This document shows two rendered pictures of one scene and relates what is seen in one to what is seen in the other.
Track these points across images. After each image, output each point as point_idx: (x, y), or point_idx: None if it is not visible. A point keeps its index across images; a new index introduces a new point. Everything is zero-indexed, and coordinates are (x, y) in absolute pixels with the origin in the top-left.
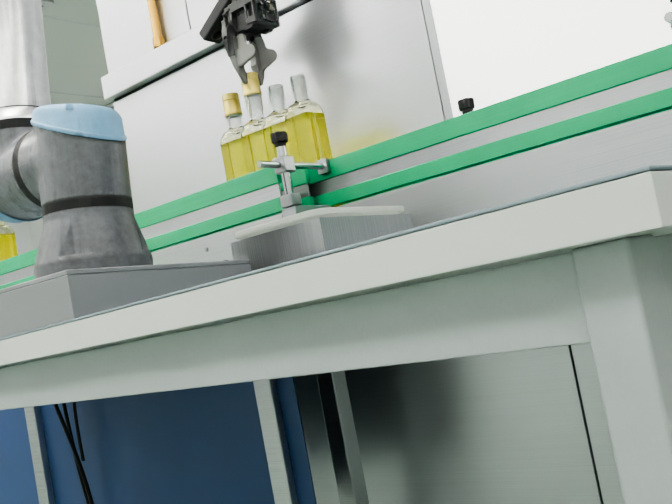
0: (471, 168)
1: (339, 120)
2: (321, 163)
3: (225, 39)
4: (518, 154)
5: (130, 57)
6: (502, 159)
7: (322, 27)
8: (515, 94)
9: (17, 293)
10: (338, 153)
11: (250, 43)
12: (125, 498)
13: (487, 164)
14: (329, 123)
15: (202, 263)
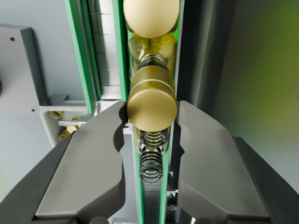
0: (135, 177)
1: (233, 131)
2: (127, 126)
3: (19, 205)
4: (136, 191)
5: None
6: (136, 187)
7: None
8: (194, 219)
9: None
10: (222, 101)
11: (206, 214)
12: None
13: (135, 182)
14: (237, 118)
15: (17, 114)
